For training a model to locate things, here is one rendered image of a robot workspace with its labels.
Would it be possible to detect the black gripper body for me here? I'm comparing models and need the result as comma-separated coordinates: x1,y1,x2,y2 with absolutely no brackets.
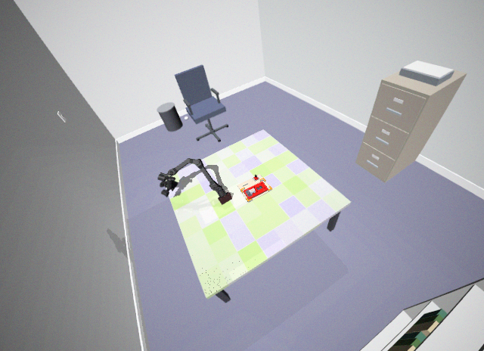
161,181,178,197

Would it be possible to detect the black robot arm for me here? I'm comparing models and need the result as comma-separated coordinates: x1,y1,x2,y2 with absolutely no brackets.
157,158,226,198

